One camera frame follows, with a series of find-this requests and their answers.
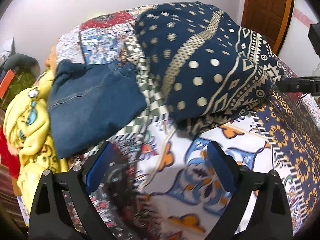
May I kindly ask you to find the folded blue denim garment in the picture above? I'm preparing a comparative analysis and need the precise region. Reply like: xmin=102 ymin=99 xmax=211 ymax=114
xmin=47 ymin=59 xmax=146 ymax=159

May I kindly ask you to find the brown wooden door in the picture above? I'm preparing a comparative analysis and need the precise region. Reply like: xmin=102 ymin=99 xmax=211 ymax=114
xmin=241 ymin=0 xmax=295 ymax=55

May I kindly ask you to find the orange box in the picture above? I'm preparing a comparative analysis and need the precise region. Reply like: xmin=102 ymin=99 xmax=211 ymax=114
xmin=0 ymin=70 xmax=15 ymax=99

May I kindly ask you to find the colourful patchwork bedspread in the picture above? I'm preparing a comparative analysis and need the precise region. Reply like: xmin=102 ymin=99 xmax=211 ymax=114
xmin=56 ymin=2 xmax=319 ymax=239

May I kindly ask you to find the navy patterned hooded sweater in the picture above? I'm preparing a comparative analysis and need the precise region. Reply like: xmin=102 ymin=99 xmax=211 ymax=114
xmin=135 ymin=2 xmax=284 ymax=135

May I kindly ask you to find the green patterned cloth pile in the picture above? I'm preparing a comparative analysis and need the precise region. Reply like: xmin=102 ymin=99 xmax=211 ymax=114
xmin=1 ymin=71 xmax=36 ymax=111

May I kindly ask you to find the dark grey pillow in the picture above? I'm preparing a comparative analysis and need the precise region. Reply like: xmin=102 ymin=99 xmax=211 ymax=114
xmin=1 ymin=53 xmax=41 ymax=77

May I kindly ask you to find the red fleece cloth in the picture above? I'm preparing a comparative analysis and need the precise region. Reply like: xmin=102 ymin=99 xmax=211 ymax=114
xmin=0 ymin=126 xmax=20 ymax=179

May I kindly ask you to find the yellow cartoon fleece blanket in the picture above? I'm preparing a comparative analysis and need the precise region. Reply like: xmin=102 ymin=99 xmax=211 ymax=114
xmin=3 ymin=70 xmax=69 ymax=212

